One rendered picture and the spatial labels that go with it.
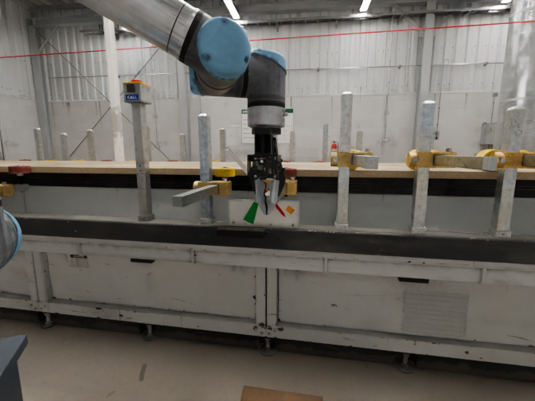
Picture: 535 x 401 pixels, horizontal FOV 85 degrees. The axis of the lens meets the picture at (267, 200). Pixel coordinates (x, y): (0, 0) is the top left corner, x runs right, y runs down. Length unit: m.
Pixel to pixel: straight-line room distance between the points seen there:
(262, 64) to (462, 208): 0.98
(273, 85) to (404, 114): 7.92
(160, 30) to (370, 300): 1.27
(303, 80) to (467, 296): 7.35
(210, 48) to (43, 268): 1.68
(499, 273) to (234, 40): 1.10
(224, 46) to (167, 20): 0.09
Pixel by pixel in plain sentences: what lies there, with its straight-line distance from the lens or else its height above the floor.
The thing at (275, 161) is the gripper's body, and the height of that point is 0.95.
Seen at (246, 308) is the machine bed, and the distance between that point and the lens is 1.52.
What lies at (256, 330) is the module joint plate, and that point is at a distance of 1.51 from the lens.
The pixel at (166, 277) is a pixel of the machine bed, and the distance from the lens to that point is 1.60.
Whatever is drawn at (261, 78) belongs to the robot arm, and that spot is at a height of 1.13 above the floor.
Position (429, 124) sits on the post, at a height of 1.06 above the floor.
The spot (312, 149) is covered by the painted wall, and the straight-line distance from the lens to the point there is 8.13.
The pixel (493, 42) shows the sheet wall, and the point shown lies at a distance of 9.58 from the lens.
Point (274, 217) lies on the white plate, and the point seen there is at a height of 0.74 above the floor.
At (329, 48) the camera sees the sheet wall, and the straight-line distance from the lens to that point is 8.56.
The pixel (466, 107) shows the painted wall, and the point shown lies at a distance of 9.09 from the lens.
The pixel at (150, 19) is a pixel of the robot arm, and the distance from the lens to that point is 0.57.
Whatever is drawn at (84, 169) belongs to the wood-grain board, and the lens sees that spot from 1.60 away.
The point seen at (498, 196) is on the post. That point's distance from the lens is 1.19.
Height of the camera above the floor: 0.97
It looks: 9 degrees down
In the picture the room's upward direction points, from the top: straight up
